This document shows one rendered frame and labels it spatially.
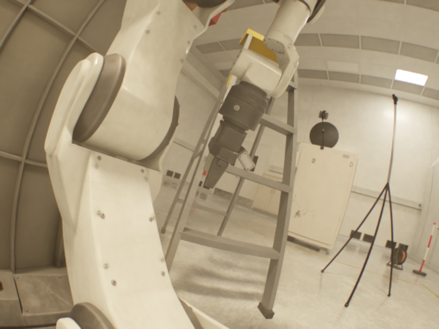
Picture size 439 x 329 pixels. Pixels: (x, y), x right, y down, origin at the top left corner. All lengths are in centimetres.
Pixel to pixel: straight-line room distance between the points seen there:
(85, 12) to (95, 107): 52
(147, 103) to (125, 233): 17
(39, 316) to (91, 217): 27
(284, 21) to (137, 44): 31
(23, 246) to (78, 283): 52
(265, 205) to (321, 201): 399
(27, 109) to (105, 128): 42
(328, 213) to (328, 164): 70
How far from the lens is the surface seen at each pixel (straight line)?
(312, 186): 312
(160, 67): 34
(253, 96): 41
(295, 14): 51
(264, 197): 691
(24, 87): 66
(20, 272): 83
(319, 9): 59
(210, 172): 40
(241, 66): 43
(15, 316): 45
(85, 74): 29
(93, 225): 24
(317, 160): 319
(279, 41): 47
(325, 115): 341
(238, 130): 42
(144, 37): 34
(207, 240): 81
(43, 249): 83
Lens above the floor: 52
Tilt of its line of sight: 5 degrees up
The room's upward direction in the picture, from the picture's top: 18 degrees clockwise
